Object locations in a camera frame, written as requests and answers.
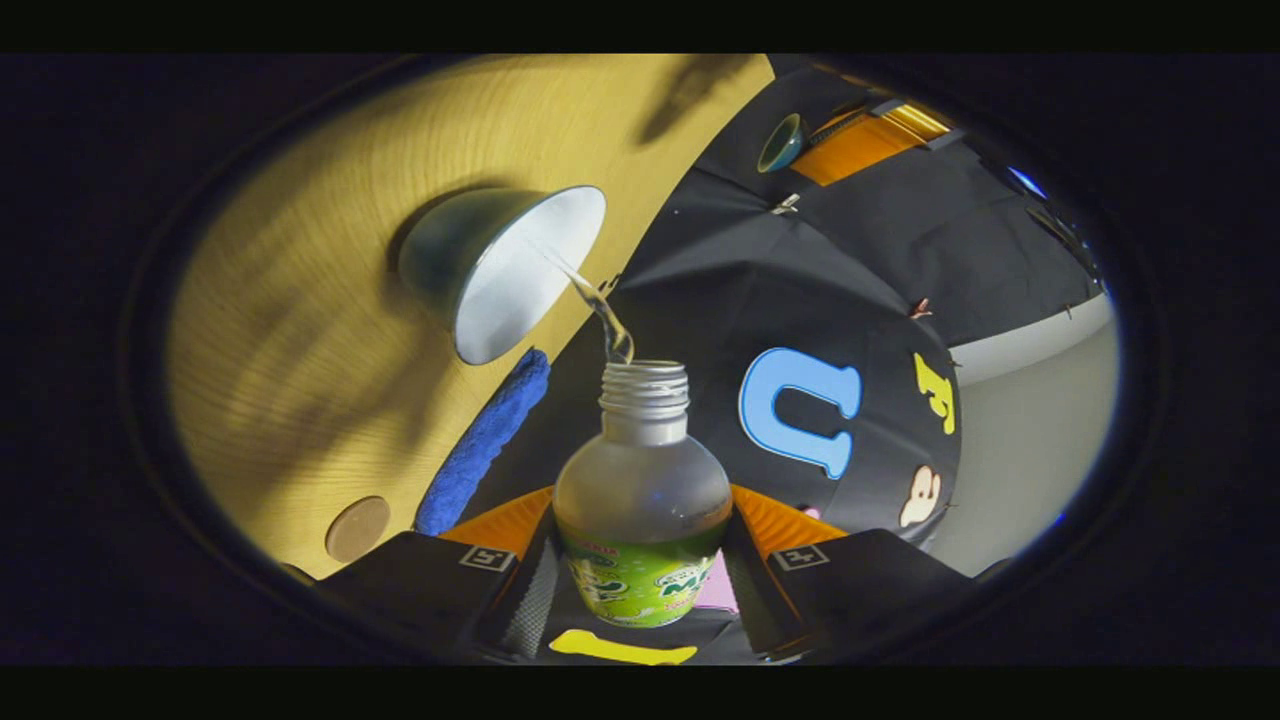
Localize blue folded cloth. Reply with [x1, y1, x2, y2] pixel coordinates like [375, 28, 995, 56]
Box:
[414, 347, 552, 537]

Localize round brown coaster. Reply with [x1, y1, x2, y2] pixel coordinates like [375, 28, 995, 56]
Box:
[324, 495, 393, 564]

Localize teal white-lined teacup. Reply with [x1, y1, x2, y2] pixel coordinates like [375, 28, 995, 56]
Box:
[397, 185, 608, 367]

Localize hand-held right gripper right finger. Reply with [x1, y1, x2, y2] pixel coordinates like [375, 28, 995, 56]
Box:
[722, 485, 971, 661]

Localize silver green-label water bottle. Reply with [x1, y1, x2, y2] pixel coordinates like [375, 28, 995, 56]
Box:
[552, 360, 734, 629]

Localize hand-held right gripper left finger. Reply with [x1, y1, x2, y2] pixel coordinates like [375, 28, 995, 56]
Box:
[315, 487, 561, 661]

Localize teal teacup lid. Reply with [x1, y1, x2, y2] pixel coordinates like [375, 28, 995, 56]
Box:
[756, 112, 812, 175]

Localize black backdrop cloth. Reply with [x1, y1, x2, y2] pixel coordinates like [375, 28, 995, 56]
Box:
[455, 55, 1109, 666]

